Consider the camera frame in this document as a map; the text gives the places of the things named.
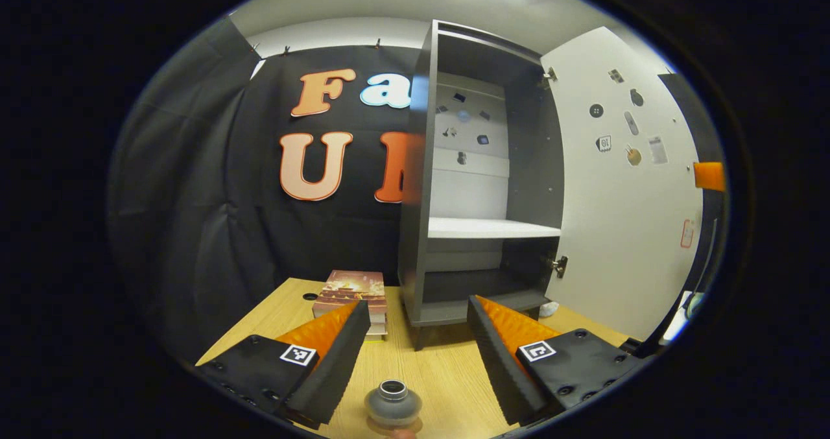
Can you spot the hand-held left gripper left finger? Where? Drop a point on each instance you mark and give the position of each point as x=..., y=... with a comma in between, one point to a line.
x=337, y=361

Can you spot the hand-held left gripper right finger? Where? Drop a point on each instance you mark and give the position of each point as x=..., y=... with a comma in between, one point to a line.
x=499, y=367

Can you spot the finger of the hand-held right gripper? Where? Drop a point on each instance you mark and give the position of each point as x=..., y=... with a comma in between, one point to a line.
x=709, y=176

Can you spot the silver bottle red label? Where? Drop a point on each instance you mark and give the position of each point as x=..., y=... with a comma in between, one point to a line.
x=392, y=408

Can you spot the grey cabinet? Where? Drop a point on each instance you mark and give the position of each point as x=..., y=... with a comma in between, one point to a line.
x=412, y=231

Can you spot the metal door hinge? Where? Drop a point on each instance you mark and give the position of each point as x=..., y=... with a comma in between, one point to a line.
x=550, y=74
x=560, y=266

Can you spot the white cabinet shelf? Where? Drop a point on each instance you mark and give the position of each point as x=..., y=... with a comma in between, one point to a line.
x=486, y=227

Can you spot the pale paged book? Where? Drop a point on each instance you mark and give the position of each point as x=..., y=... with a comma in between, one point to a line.
x=379, y=319

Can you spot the small white object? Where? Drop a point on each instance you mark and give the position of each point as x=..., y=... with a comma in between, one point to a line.
x=548, y=309

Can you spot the brown cover book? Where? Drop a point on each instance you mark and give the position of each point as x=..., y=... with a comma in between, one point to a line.
x=353, y=283

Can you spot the pale teal object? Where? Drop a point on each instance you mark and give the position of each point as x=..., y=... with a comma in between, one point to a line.
x=694, y=304

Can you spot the black backdrop cloth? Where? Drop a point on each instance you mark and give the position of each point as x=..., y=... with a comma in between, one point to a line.
x=194, y=199

